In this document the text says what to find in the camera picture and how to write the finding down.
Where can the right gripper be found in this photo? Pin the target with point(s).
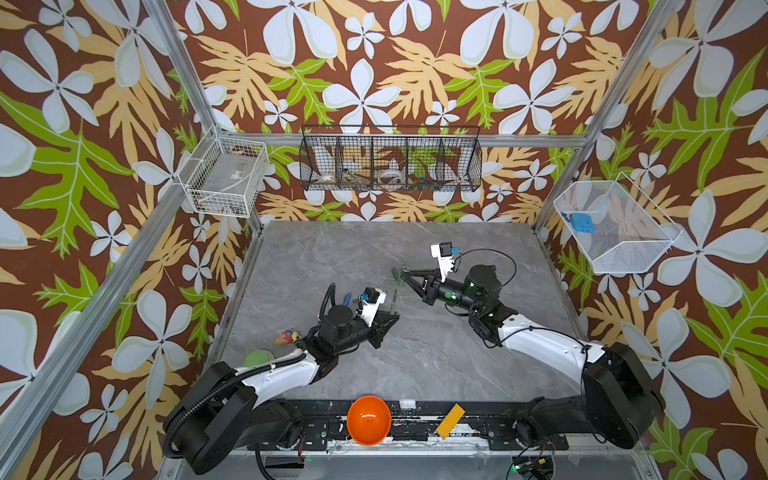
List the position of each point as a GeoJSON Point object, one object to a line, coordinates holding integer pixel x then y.
{"type": "Point", "coordinates": [432, 287]}

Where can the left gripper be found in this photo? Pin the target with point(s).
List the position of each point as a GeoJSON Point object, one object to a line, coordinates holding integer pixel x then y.
{"type": "Point", "coordinates": [378, 331]}

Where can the green pen cap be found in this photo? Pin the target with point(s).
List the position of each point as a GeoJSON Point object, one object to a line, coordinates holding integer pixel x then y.
{"type": "Point", "coordinates": [396, 272]}

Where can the dark green pen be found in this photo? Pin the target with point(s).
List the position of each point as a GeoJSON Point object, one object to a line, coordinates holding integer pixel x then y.
{"type": "Point", "coordinates": [392, 309]}

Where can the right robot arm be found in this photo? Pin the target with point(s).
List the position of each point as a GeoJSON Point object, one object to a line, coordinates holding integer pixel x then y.
{"type": "Point", "coordinates": [617, 400]}

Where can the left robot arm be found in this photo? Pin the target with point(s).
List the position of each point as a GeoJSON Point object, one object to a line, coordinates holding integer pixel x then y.
{"type": "Point", "coordinates": [230, 408]}

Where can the orange bowl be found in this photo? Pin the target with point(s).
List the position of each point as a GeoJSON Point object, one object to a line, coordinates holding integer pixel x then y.
{"type": "Point", "coordinates": [369, 421]}

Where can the yellow block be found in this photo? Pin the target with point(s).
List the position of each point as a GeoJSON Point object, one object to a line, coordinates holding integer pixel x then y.
{"type": "Point", "coordinates": [451, 420]}

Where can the blue object in basket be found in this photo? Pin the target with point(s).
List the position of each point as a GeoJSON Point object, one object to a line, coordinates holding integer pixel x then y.
{"type": "Point", "coordinates": [582, 223]}

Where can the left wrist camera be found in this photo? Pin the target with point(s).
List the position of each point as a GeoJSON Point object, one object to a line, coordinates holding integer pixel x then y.
{"type": "Point", "coordinates": [368, 304]}

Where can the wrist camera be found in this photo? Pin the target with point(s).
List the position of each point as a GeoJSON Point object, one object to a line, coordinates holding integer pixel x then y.
{"type": "Point", "coordinates": [368, 304]}
{"type": "Point", "coordinates": [446, 255]}

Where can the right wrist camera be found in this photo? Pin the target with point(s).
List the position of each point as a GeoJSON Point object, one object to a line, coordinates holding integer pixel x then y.
{"type": "Point", "coordinates": [446, 255]}

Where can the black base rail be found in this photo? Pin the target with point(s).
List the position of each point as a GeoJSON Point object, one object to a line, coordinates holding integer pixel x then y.
{"type": "Point", "coordinates": [314, 425]}

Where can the black wire basket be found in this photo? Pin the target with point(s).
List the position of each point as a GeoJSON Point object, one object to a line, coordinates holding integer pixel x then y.
{"type": "Point", "coordinates": [413, 158]}

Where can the white wire basket right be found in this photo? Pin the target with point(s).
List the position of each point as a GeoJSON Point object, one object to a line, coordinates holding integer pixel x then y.
{"type": "Point", "coordinates": [632, 231]}

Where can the white wire basket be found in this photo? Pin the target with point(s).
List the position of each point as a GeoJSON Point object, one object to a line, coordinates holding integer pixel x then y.
{"type": "Point", "coordinates": [223, 176]}
{"type": "Point", "coordinates": [632, 231]}

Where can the white wire basket left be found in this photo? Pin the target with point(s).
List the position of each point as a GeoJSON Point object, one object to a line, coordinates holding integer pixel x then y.
{"type": "Point", "coordinates": [223, 176]}

